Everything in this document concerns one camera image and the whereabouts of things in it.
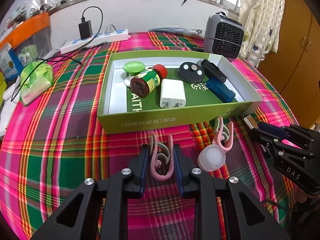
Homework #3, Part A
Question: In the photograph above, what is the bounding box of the green tissue pack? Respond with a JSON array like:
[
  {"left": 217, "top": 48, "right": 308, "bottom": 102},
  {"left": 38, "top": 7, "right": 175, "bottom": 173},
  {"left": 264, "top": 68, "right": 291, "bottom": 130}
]
[{"left": 19, "top": 60, "right": 55, "bottom": 105}]

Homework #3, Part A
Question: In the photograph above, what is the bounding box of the black round three-button remote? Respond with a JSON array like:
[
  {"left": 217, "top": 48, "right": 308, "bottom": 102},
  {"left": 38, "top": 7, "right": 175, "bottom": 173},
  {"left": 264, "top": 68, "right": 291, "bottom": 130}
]
[{"left": 178, "top": 62, "right": 205, "bottom": 83}]

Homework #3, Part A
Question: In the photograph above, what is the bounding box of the grey portable fan heater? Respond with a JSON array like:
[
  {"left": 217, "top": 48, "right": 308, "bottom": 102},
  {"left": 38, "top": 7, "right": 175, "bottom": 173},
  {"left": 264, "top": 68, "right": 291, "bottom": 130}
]
[{"left": 204, "top": 12, "right": 245, "bottom": 60}]

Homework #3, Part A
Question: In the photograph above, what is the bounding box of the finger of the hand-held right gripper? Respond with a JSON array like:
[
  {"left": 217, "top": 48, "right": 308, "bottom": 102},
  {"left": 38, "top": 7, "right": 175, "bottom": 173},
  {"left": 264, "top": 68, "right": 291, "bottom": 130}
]
[
  {"left": 258, "top": 121, "right": 320, "bottom": 147},
  {"left": 250, "top": 127, "right": 317, "bottom": 159}
]

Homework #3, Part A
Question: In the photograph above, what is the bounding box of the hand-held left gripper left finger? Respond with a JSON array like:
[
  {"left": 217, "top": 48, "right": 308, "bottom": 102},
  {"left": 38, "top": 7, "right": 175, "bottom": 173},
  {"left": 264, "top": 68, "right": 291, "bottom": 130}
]
[{"left": 30, "top": 144, "right": 150, "bottom": 240}]

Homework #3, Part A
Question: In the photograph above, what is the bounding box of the green knob with white base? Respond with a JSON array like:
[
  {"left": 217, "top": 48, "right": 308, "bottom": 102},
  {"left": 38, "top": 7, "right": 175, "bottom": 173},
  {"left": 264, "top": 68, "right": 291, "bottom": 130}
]
[{"left": 123, "top": 61, "right": 146, "bottom": 87}]

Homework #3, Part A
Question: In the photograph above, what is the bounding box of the white plug charger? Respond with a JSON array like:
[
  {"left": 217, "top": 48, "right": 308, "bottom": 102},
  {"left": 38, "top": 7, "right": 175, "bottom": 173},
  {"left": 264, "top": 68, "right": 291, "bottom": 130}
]
[{"left": 159, "top": 79, "right": 187, "bottom": 109}]

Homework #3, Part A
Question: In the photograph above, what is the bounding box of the black power adapter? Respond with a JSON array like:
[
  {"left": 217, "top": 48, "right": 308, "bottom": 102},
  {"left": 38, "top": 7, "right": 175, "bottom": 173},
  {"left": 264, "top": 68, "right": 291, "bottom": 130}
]
[{"left": 78, "top": 21, "right": 93, "bottom": 40}]

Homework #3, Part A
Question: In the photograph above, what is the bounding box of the pink green plaid tablecloth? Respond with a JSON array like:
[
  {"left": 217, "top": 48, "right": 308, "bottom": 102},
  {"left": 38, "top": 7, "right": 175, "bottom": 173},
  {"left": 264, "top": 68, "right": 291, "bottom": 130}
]
[{"left": 0, "top": 31, "right": 308, "bottom": 240}]

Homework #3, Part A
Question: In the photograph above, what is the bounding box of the blue translucent usb adapter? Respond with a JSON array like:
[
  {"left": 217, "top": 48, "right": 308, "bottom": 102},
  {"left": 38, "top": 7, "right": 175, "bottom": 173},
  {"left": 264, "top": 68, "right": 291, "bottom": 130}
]
[{"left": 204, "top": 77, "right": 237, "bottom": 103}]

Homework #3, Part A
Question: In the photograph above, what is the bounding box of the assorted clutter pile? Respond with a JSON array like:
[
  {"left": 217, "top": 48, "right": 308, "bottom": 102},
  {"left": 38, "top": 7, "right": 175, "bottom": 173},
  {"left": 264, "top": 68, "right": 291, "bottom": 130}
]
[{"left": 0, "top": 0, "right": 48, "bottom": 28}]

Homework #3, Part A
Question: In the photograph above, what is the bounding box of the orange-rimmed storage bin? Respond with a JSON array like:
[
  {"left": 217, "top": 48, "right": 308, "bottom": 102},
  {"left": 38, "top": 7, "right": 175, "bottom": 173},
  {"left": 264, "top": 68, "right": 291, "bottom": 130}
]
[{"left": 0, "top": 12, "right": 52, "bottom": 63}]

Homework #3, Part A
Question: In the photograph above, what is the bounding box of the pink plastic clip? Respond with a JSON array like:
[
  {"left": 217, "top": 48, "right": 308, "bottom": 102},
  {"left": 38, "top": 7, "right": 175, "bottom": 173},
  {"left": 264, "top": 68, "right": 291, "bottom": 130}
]
[
  {"left": 149, "top": 134, "right": 175, "bottom": 181},
  {"left": 212, "top": 116, "right": 234, "bottom": 153}
]

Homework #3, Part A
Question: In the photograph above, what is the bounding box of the white translucent round cap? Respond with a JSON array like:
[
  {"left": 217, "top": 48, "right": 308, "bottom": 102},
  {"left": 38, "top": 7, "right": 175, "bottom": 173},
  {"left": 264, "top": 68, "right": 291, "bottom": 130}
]
[{"left": 197, "top": 144, "right": 227, "bottom": 172}]

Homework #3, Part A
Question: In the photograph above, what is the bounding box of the brown bottle with red cap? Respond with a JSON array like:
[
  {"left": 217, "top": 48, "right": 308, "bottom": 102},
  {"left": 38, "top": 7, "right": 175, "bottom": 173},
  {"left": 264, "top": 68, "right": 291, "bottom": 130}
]
[{"left": 130, "top": 64, "right": 168, "bottom": 98}]

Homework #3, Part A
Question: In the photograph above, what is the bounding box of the white power strip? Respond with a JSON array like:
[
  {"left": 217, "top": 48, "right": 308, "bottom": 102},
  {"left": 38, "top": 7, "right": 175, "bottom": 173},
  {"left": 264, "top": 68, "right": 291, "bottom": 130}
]
[{"left": 60, "top": 29, "right": 131, "bottom": 55}]

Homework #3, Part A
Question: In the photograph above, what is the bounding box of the black adapter cable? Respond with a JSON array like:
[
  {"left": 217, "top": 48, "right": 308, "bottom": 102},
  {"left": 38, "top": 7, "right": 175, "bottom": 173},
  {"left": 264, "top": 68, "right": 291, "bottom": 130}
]
[{"left": 36, "top": 6, "right": 104, "bottom": 67}]

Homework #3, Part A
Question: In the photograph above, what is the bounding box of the wooden wardrobe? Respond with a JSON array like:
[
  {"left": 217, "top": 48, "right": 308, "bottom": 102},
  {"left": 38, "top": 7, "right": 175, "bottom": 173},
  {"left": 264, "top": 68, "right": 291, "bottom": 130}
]
[{"left": 257, "top": 0, "right": 320, "bottom": 128}]

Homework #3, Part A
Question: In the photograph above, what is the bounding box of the black small rectangular device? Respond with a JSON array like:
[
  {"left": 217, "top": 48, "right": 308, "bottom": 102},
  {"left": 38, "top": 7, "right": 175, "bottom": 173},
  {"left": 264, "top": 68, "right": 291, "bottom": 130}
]
[{"left": 200, "top": 59, "right": 227, "bottom": 83}]

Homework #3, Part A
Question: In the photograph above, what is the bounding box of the green and white cardboard box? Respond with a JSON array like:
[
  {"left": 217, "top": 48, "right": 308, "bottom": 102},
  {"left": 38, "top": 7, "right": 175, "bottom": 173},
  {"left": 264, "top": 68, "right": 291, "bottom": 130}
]
[{"left": 97, "top": 51, "right": 263, "bottom": 135}]

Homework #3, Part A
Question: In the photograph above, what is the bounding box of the patterned cream curtain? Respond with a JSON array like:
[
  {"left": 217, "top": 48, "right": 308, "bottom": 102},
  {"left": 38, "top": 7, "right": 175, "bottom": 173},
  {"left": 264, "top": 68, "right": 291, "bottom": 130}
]
[{"left": 237, "top": 0, "right": 287, "bottom": 67}]

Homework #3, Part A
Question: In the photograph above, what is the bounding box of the grey floral umbrella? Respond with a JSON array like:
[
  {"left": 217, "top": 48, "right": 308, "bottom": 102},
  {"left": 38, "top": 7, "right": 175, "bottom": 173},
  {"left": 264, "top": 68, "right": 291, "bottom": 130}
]
[{"left": 149, "top": 26, "right": 207, "bottom": 40}]

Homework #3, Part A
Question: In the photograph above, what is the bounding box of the blue and white carton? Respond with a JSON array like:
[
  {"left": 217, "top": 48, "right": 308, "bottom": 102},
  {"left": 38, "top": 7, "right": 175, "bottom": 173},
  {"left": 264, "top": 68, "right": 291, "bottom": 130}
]
[{"left": 0, "top": 42, "right": 23, "bottom": 80}]

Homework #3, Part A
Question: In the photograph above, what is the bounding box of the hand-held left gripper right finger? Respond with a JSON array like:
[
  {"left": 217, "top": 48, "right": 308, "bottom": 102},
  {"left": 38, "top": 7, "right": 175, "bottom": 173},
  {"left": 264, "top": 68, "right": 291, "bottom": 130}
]
[{"left": 174, "top": 144, "right": 289, "bottom": 240}]

